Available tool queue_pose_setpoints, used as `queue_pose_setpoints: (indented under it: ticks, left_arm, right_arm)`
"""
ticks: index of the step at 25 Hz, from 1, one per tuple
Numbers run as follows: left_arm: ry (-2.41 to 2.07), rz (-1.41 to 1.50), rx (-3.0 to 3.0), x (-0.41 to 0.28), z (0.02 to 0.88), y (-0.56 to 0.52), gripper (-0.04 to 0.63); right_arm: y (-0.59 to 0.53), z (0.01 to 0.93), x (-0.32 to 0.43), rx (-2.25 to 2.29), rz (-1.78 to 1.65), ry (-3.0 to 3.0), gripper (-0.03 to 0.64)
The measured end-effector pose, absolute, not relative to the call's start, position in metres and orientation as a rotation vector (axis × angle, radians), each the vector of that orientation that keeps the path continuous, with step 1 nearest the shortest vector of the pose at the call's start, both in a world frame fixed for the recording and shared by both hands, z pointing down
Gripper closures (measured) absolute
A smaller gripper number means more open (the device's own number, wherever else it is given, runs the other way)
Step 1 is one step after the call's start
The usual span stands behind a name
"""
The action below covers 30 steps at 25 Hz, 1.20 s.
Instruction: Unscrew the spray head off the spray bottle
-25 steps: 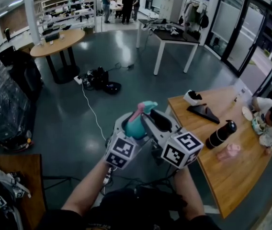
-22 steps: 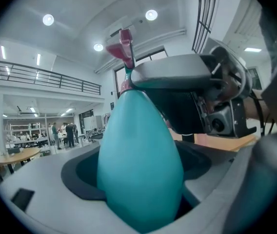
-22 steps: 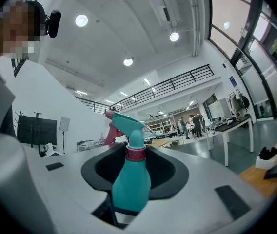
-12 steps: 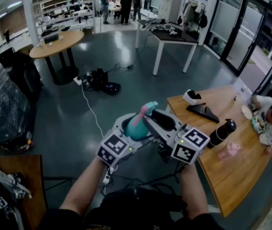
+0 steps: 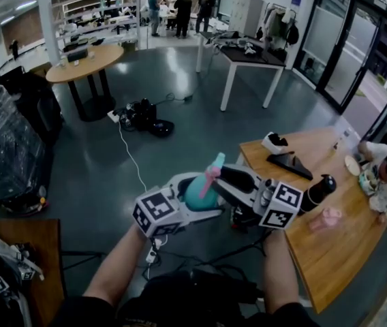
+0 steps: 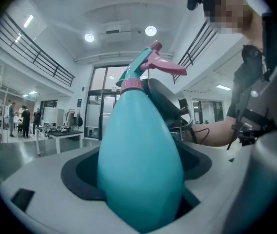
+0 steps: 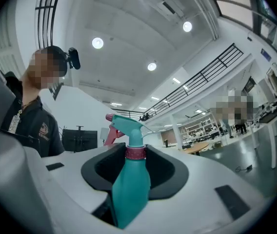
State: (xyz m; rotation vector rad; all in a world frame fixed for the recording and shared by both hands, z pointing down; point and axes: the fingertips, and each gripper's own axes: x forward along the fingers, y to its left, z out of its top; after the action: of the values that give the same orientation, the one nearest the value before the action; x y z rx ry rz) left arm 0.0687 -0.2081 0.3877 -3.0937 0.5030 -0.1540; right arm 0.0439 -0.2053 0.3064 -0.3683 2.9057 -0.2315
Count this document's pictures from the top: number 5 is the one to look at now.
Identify black round disc device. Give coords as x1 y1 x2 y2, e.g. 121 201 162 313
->
149 119 176 138

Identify white cable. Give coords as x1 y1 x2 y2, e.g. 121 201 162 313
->
118 123 149 192

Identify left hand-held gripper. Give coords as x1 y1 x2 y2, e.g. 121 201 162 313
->
132 171 228 238

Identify white box with black item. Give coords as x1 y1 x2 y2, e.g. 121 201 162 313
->
260 131 289 151

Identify white framed black table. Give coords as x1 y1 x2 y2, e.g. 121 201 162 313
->
196 31 287 112

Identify person's right forearm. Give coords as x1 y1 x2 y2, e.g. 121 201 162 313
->
263 228 305 315

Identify white square column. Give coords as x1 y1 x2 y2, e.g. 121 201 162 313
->
36 0 61 67

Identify black equipment case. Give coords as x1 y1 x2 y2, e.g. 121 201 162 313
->
0 66 63 146

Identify grey gripper device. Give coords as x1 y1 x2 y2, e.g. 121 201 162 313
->
0 242 44 296

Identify teal bottle body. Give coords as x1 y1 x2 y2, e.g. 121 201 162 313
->
183 174 219 213

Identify pink cup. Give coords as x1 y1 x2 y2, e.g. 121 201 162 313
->
309 206 343 232

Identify white food container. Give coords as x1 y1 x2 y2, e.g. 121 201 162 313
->
358 168 380 193

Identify teal pink bottle cap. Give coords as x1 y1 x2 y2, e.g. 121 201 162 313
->
199 152 228 199

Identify black framed glass doors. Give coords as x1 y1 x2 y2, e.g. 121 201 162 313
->
298 0 387 142

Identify black flask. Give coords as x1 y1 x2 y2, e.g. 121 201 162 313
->
297 174 337 216

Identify person's left forearm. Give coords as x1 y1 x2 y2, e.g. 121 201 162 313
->
82 223 150 309

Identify black cable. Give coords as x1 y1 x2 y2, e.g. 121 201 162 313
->
179 232 273 268

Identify person's black shirt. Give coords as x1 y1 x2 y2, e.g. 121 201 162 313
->
52 270 320 327

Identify white shelving unit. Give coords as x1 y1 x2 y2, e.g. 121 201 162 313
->
52 0 142 52

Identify black bag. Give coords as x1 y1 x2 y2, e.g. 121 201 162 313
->
130 97 157 132

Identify plastic wrapped black machine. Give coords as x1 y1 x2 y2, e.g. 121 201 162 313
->
0 85 50 200

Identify white plate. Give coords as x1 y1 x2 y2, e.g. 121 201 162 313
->
345 155 361 176

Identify small brown wooden table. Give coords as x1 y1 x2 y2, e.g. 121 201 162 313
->
0 218 67 327

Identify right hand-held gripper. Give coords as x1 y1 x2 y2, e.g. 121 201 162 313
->
213 163 305 232

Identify coat rack with clothes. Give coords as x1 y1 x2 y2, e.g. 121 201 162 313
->
261 2 300 61

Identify black wedge stand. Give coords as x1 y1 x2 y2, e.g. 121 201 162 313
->
266 151 313 181

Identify rectangular wooden table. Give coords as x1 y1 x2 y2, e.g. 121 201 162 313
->
239 127 387 315

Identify round wooden table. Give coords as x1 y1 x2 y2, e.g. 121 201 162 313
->
46 44 125 122

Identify white locker cabinet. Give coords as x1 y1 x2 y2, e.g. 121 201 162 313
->
227 0 265 37

